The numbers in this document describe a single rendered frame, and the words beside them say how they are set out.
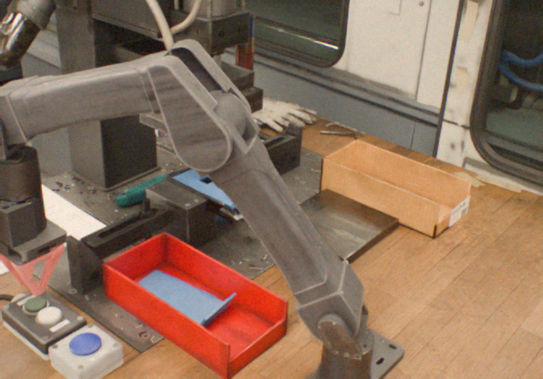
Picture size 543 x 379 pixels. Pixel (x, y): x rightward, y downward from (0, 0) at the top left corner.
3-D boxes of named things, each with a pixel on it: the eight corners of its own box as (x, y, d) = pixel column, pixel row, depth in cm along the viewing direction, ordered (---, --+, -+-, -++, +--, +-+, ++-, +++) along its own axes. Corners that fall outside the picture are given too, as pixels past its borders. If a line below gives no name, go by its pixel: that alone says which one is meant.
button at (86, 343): (82, 368, 84) (81, 356, 83) (64, 353, 86) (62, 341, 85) (108, 352, 87) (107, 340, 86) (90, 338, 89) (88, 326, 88)
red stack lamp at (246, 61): (245, 72, 134) (245, 56, 132) (230, 67, 136) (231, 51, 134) (257, 67, 137) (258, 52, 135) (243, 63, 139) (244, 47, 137)
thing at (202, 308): (206, 335, 92) (205, 319, 91) (124, 294, 99) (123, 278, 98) (236, 309, 97) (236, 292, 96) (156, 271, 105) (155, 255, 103)
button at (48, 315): (47, 334, 89) (45, 323, 88) (35, 325, 91) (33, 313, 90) (66, 324, 91) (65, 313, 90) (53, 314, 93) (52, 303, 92)
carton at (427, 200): (433, 243, 117) (440, 204, 114) (318, 193, 131) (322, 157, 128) (466, 216, 126) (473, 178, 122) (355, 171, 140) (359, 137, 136)
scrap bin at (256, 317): (227, 381, 86) (228, 345, 83) (104, 296, 99) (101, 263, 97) (286, 334, 94) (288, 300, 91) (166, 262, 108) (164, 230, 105)
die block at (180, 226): (188, 254, 110) (187, 215, 106) (147, 231, 115) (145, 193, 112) (267, 208, 124) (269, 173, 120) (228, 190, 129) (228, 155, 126)
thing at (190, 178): (238, 212, 106) (239, 195, 104) (172, 179, 114) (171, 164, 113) (267, 196, 111) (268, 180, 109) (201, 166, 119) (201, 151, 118)
